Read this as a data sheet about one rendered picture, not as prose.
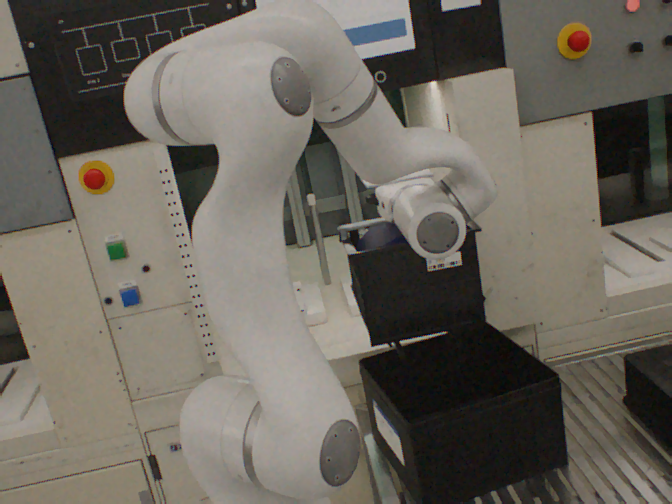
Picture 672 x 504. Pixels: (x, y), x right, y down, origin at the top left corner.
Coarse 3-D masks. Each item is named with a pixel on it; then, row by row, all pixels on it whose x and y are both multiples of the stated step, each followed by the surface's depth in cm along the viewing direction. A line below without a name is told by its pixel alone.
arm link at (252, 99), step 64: (192, 64) 75; (256, 64) 71; (192, 128) 77; (256, 128) 71; (256, 192) 76; (256, 256) 79; (256, 320) 80; (256, 384) 80; (320, 384) 82; (256, 448) 82; (320, 448) 79
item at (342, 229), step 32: (352, 224) 139; (352, 256) 130; (384, 256) 130; (416, 256) 131; (352, 288) 150; (384, 288) 132; (416, 288) 132; (448, 288) 133; (480, 288) 134; (384, 320) 134; (416, 320) 134; (448, 320) 135; (480, 320) 135
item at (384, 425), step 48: (480, 336) 152; (384, 384) 148; (432, 384) 151; (480, 384) 154; (528, 384) 139; (384, 432) 138; (432, 432) 121; (480, 432) 124; (528, 432) 127; (432, 480) 124; (480, 480) 127
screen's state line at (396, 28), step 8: (376, 24) 143; (384, 24) 143; (392, 24) 144; (400, 24) 144; (344, 32) 143; (352, 32) 143; (360, 32) 143; (368, 32) 143; (376, 32) 144; (384, 32) 144; (392, 32) 144; (400, 32) 144; (352, 40) 144; (360, 40) 144; (368, 40) 144; (376, 40) 144
